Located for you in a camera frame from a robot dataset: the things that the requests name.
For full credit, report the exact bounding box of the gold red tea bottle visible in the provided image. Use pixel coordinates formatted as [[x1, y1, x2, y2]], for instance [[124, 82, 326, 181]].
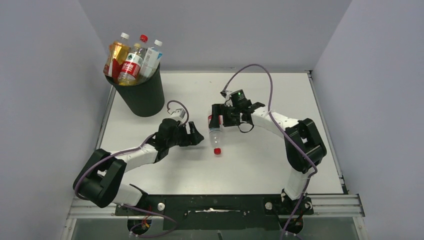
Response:
[[103, 32, 131, 81]]

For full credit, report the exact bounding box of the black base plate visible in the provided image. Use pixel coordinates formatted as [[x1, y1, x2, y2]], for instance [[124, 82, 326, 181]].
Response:
[[115, 194, 314, 231]]

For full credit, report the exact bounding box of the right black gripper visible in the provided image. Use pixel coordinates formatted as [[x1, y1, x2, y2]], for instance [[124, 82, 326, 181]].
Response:
[[210, 103, 241, 129]]

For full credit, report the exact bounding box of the black plastic waste bin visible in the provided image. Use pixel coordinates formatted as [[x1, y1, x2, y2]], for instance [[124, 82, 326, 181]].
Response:
[[105, 66, 165, 117]]

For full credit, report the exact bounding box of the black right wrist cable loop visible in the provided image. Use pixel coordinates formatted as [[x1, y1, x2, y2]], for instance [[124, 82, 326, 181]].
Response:
[[238, 120, 255, 134]]

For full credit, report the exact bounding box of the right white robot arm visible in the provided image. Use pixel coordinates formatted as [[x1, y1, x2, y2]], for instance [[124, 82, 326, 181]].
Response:
[[208, 90, 327, 214]]

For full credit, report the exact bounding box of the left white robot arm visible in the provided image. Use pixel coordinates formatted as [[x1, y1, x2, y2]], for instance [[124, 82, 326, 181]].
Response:
[[72, 118, 205, 208]]

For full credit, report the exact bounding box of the clear bottle blue white label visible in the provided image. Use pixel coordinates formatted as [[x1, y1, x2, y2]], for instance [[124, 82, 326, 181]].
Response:
[[138, 39, 163, 82]]

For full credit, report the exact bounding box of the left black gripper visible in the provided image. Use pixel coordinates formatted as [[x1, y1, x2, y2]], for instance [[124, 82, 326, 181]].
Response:
[[167, 121, 203, 148]]

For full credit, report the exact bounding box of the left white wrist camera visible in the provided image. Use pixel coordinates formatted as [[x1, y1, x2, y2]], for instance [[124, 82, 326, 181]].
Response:
[[169, 108, 187, 123]]

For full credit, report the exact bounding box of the clear bottle red blue label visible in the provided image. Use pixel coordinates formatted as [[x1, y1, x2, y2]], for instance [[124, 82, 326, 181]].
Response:
[[208, 116, 222, 156]]

